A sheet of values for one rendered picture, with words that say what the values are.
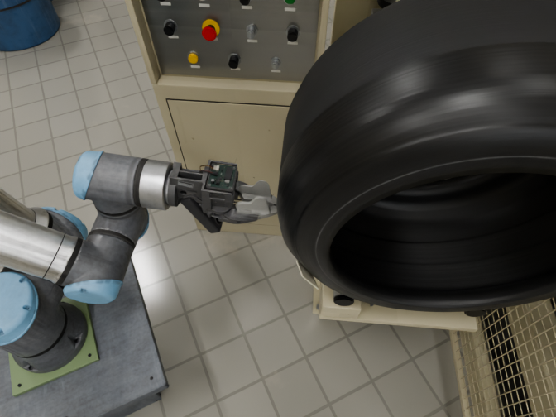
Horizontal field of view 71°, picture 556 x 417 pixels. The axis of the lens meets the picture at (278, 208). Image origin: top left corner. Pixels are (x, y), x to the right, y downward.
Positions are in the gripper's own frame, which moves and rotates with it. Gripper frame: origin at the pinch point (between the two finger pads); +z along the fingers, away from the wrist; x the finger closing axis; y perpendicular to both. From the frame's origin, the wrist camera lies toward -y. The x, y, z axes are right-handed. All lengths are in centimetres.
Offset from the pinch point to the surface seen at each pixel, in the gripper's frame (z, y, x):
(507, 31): 20.9, 39.9, 0.3
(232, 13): -19, 0, 64
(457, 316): 47, -24, -7
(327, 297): 14.7, -21.5, -7.5
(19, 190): -135, -127, 76
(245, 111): -13, -30, 59
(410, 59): 11.4, 35.6, -1.0
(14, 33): -194, -121, 203
